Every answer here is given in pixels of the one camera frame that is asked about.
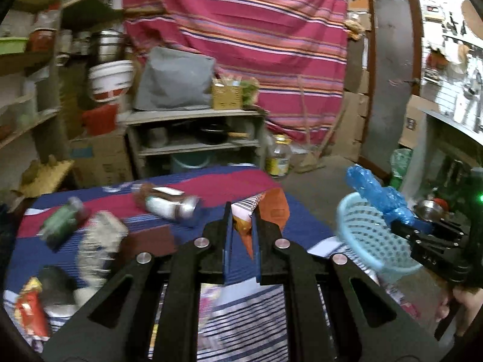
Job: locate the small metal bowl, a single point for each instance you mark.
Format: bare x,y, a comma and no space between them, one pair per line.
429,209

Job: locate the straw broom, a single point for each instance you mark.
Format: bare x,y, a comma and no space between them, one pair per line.
309,164

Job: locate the wooden utensil box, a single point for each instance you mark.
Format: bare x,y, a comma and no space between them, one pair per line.
226,96

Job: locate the wooden storage rack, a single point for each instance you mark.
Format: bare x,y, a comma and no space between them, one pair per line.
37,64

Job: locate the stack of cardboard boxes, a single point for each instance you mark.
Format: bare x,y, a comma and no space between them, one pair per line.
354,113

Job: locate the grey door with brown frame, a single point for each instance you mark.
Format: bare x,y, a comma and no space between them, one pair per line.
394,83

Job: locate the brown spice jar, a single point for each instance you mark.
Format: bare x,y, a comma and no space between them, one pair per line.
166,201

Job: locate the wooden stick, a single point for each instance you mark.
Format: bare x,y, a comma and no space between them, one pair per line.
334,128

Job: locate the green leafy vegetables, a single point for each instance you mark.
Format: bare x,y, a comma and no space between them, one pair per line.
251,90

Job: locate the yellow oil bottle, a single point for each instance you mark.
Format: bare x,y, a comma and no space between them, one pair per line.
278,158

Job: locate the dark round object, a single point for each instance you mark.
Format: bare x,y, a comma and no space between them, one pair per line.
56,284

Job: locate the light blue plastic basket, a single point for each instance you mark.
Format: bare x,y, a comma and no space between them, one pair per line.
368,233

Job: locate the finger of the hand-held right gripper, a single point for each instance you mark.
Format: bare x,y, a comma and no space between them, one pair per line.
403,230

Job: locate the grey shelf unit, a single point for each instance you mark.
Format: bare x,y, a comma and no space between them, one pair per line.
196,149

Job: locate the white plastic bucket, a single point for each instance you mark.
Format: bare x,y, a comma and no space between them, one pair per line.
111,81

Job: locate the green plastic basin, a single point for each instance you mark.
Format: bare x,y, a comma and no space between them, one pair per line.
13,44

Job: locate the metal pot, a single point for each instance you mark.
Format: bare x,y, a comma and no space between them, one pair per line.
107,47

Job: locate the large cardboard box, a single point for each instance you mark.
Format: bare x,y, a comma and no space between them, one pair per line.
100,158

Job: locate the blue red striped tablecloth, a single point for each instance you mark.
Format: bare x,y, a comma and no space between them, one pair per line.
226,181

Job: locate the person's right hand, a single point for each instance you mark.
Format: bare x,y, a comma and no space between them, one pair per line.
469,303

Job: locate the orange snack packet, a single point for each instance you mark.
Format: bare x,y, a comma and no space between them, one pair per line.
271,205

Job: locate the brown flat pad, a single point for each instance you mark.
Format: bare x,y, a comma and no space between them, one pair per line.
149,243

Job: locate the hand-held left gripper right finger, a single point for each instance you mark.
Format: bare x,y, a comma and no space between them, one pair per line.
257,254

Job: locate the cardboard box with dark label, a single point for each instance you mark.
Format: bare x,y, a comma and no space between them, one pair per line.
415,120

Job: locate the red snack packet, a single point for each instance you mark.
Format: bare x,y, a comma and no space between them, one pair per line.
32,309

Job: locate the red striped hanging cloth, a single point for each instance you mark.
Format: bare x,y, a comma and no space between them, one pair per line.
241,26

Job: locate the grey cushion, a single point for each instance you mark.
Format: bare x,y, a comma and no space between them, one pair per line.
173,79

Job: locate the yellow rag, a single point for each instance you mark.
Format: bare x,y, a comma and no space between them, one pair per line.
45,177

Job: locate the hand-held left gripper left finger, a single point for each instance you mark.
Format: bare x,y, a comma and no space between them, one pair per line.
226,256

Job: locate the green bottle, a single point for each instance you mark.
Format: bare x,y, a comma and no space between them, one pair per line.
62,222

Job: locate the blue plastic wrapper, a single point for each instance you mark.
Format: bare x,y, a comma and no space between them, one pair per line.
371,188

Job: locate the green bin with plastic bag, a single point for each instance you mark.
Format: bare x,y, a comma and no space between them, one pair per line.
400,167

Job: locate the grey kitchen counter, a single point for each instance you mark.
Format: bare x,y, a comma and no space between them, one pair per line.
449,151

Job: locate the red flat box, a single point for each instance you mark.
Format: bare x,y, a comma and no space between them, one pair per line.
99,118

